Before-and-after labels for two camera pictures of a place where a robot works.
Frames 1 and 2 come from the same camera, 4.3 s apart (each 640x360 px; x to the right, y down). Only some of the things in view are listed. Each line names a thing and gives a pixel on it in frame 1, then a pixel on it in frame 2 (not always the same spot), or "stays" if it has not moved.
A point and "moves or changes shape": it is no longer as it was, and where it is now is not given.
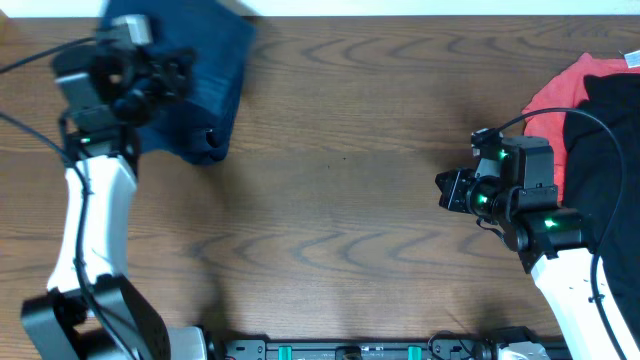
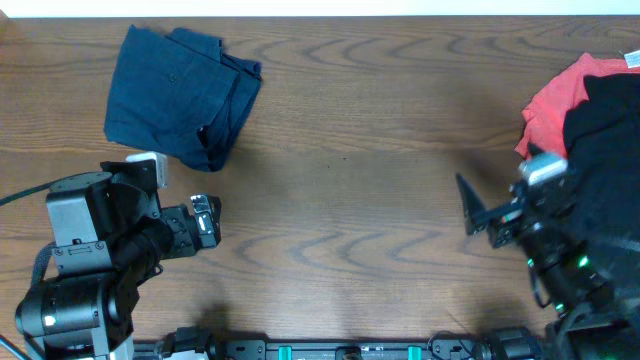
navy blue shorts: (220, 35) moves or changes shape
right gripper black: (452, 198) -> (506, 218)
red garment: (546, 115) stays
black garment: (592, 182) stays
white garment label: (632, 59) stays
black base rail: (439, 347) stays
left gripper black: (163, 73) -> (185, 232)
